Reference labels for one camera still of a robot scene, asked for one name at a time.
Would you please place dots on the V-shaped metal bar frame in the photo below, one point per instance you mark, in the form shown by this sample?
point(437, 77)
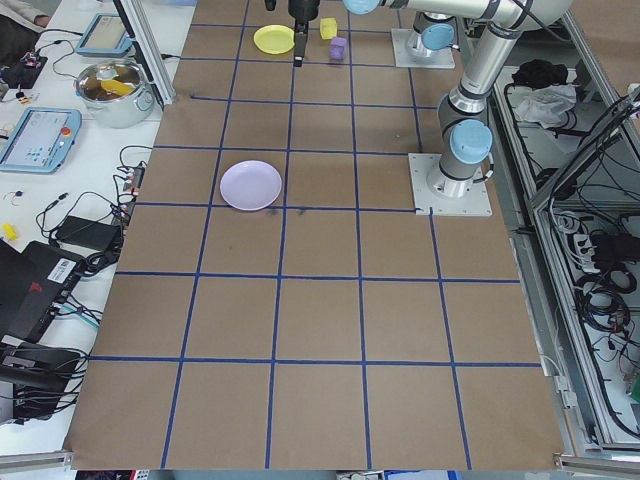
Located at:
point(570, 350)

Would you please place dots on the yellow plate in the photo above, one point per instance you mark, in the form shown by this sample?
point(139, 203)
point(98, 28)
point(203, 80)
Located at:
point(272, 39)

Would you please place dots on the black power adapter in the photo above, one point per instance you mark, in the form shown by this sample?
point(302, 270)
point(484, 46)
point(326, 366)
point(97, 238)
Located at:
point(85, 232)

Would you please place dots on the blue teach pendant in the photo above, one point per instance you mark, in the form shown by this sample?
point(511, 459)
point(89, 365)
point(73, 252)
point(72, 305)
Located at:
point(35, 142)
point(102, 35)

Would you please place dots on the yellow item inside pot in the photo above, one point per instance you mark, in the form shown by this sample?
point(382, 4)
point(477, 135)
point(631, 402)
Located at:
point(114, 87)

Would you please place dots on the black laptop computer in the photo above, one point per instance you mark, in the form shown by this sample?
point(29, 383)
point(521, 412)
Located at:
point(25, 295)

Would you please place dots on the aluminium profile post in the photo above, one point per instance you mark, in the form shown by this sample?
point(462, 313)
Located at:
point(150, 55)

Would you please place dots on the person forearm beige sleeve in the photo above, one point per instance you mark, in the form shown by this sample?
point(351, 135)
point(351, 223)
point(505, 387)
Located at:
point(20, 14)

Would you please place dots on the purple plate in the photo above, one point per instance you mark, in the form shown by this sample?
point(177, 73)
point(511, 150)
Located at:
point(250, 185)

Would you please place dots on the black power strip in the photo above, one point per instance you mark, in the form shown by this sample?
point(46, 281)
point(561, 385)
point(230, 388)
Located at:
point(131, 187)

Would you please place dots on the small yellow item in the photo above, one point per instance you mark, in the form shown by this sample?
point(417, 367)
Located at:
point(10, 231)

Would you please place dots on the silver UR5e robot arm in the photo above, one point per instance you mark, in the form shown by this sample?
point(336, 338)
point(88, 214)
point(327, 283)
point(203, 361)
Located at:
point(436, 37)
point(487, 55)

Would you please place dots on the white power strip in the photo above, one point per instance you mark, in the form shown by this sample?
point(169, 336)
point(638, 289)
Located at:
point(583, 250)

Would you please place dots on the aluminium profile bar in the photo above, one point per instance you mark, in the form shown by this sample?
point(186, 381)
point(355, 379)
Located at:
point(600, 461)
point(35, 459)

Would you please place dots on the white cloth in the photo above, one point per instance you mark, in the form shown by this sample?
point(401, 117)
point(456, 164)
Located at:
point(542, 107)

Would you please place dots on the yellow foam block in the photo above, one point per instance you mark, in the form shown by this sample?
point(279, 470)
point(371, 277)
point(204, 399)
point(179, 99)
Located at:
point(328, 29)

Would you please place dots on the black docking device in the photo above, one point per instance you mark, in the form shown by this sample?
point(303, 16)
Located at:
point(35, 380)

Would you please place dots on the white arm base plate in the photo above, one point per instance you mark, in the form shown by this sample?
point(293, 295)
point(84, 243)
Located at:
point(425, 61)
point(470, 202)

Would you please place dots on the green circuit board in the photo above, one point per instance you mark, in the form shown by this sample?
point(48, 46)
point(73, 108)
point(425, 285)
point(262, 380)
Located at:
point(633, 392)

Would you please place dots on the steel pot with glass lid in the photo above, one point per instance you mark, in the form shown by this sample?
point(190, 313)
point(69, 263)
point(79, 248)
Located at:
point(112, 107)

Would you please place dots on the black cloth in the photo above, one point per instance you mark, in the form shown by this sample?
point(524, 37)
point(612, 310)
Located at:
point(540, 72)

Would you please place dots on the small red circuit board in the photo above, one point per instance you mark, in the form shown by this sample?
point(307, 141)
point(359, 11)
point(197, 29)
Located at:
point(32, 60)

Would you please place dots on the purple foam block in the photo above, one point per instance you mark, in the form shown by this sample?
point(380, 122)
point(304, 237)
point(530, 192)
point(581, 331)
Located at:
point(338, 49)

